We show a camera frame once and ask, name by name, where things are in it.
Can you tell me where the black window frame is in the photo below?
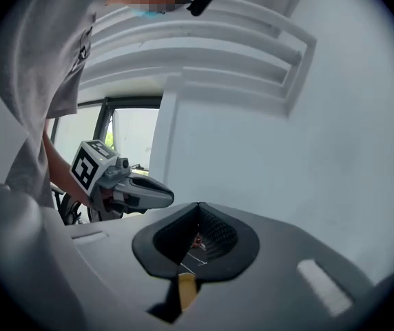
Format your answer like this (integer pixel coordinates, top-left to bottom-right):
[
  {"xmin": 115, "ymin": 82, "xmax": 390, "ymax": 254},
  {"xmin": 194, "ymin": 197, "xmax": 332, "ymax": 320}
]
[{"xmin": 49, "ymin": 95, "xmax": 163, "ymax": 158}]

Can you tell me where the blue face mask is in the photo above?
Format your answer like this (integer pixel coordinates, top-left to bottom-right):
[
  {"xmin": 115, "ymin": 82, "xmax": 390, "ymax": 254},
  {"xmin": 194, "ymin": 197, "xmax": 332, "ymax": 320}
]
[{"xmin": 130, "ymin": 8, "xmax": 167, "ymax": 21}]

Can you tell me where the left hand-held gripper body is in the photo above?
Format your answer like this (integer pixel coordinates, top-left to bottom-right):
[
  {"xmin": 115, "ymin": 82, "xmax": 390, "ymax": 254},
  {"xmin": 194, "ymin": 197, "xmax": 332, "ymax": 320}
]
[{"xmin": 69, "ymin": 139, "xmax": 142, "ymax": 221}]

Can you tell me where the person's left forearm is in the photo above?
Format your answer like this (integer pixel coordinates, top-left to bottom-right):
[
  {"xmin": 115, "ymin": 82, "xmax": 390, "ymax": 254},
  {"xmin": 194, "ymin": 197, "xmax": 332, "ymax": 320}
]
[{"xmin": 41, "ymin": 128, "xmax": 93, "ymax": 208}]

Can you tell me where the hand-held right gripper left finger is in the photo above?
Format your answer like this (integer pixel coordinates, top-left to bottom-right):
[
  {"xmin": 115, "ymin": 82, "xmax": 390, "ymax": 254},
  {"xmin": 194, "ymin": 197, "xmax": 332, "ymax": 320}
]
[{"xmin": 132, "ymin": 201, "xmax": 200, "ymax": 279}]

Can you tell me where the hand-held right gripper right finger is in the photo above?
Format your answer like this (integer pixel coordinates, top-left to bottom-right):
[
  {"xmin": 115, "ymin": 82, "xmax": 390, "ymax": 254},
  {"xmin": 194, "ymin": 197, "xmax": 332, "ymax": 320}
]
[{"xmin": 178, "ymin": 201, "xmax": 261, "ymax": 283}]

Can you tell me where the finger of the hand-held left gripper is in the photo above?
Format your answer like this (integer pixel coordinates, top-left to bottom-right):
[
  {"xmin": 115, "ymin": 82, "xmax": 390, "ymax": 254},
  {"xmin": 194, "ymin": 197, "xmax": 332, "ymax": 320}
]
[{"xmin": 123, "ymin": 175, "xmax": 176, "ymax": 210}]

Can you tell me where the person's grey t-shirt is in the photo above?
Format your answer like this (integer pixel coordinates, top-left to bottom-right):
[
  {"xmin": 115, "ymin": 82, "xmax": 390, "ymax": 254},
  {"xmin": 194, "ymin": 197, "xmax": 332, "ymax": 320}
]
[{"xmin": 0, "ymin": 0, "xmax": 110, "ymax": 209}]

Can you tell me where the person's left hand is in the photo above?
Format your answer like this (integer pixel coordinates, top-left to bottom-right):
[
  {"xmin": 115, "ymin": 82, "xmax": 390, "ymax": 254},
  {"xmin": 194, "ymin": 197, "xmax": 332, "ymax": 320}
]
[{"xmin": 101, "ymin": 187, "xmax": 115, "ymax": 214}]

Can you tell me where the black chair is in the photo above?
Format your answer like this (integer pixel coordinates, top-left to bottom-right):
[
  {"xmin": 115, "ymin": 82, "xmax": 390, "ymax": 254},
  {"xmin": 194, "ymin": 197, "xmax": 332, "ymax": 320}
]
[{"xmin": 50, "ymin": 182, "xmax": 98, "ymax": 226}]

